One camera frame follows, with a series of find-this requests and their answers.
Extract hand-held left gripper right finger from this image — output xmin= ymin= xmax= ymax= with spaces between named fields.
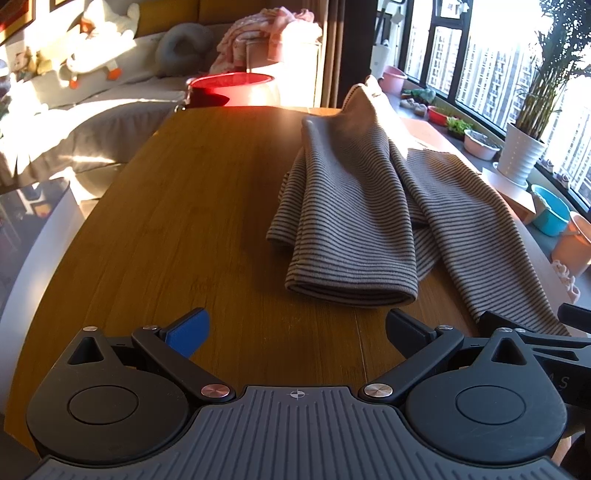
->
xmin=362 ymin=308 xmax=532 ymax=409

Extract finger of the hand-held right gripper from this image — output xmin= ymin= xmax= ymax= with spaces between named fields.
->
xmin=558 ymin=303 xmax=591 ymax=334
xmin=478 ymin=311 xmax=591 ymax=365

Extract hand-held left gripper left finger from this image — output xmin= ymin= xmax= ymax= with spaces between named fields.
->
xmin=68 ymin=308 xmax=236 ymax=403

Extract grey striped sweater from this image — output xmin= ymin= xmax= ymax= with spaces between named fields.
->
xmin=266 ymin=76 xmax=571 ymax=337

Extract peach bucket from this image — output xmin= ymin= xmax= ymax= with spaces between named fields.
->
xmin=551 ymin=211 xmax=591 ymax=278

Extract blue basin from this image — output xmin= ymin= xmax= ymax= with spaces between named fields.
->
xmin=529 ymin=184 xmax=571 ymax=237

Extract potted palm in white pot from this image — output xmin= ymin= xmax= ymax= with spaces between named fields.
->
xmin=495 ymin=0 xmax=591 ymax=186

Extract pink bowl with plant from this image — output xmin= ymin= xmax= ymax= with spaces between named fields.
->
xmin=462 ymin=129 xmax=502 ymax=161

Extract tray of green seedlings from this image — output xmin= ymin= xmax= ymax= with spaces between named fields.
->
xmin=445 ymin=117 xmax=474 ymax=140

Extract grey sofa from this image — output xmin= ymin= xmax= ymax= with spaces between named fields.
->
xmin=0 ymin=21 xmax=225 ymax=188

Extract red bucket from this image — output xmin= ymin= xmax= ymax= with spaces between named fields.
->
xmin=186 ymin=73 xmax=280 ymax=108

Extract pink basin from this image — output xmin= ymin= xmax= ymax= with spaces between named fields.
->
xmin=382 ymin=65 xmax=407 ymax=93

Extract black framed window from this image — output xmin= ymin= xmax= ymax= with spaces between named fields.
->
xmin=401 ymin=0 xmax=591 ymax=217

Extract white cabinet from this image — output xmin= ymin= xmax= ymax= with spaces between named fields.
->
xmin=248 ymin=39 xmax=320 ymax=108

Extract grey neck pillow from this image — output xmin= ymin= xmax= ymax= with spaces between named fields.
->
xmin=154 ymin=23 xmax=219 ymax=77

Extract white upright vacuum cleaner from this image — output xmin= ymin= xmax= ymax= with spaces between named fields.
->
xmin=373 ymin=0 xmax=403 ymax=80

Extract beige curtain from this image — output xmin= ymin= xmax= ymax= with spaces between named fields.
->
xmin=318 ymin=0 xmax=380 ymax=110

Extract pink blanket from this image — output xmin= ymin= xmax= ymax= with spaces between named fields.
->
xmin=215 ymin=6 xmax=322 ymax=75

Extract white goose plush toy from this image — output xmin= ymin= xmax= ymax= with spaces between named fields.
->
xmin=59 ymin=0 xmax=140 ymax=89

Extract small plush toys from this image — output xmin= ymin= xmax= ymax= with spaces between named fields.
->
xmin=10 ymin=46 xmax=52 ymax=83

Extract white knotted rope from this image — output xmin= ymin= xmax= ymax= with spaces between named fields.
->
xmin=551 ymin=258 xmax=581 ymax=302

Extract framed red wall picture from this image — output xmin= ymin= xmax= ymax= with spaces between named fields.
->
xmin=0 ymin=0 xmax=36 ymax=45

